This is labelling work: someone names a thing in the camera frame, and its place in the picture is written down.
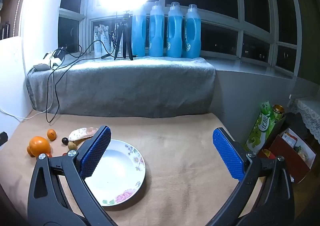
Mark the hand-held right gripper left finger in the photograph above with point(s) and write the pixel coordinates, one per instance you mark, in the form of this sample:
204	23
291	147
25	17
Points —
96	151

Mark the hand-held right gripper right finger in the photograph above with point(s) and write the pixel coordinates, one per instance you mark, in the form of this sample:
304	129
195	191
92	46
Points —
228	153

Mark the brown longan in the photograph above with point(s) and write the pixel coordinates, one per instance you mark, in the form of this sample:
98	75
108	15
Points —
71	145

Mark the white floral plate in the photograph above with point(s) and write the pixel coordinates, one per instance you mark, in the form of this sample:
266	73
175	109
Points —
117	171

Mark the dark cherry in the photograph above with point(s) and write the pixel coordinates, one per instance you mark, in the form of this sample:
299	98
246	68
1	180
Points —
65	140

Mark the large orange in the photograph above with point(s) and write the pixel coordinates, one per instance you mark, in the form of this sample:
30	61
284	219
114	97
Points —
38	145

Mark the peeled pomelo segment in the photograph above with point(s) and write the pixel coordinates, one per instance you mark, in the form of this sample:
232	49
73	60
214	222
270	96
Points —
81	133

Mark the green snack packet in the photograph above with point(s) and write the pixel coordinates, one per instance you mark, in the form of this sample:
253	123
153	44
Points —
260	128

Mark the beige table cloth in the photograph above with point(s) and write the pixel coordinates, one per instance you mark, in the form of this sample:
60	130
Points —
180	146

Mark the red cardboard box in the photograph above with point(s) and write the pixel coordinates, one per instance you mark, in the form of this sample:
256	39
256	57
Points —
287	163

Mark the grey blanket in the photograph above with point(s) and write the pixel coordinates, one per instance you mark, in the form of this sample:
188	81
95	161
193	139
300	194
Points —
125	86

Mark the white lace cloth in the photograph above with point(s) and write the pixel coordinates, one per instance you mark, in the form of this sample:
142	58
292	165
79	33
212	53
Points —
310	116

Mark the white power strip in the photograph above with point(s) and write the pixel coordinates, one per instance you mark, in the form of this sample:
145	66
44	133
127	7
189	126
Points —
41	66

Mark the black power adapter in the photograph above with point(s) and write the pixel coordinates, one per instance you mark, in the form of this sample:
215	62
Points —
59	52

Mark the white refill pouch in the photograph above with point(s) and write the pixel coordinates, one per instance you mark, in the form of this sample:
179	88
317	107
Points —
97	41
105	38
118	41

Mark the blue detergent bottle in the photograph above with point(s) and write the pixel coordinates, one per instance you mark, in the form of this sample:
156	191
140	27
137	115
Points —
174	36
191	38
138	36
156	36

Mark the black tripod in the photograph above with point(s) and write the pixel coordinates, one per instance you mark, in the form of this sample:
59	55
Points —
124	28

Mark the white window frame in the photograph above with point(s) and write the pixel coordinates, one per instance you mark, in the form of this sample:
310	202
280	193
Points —
272	16

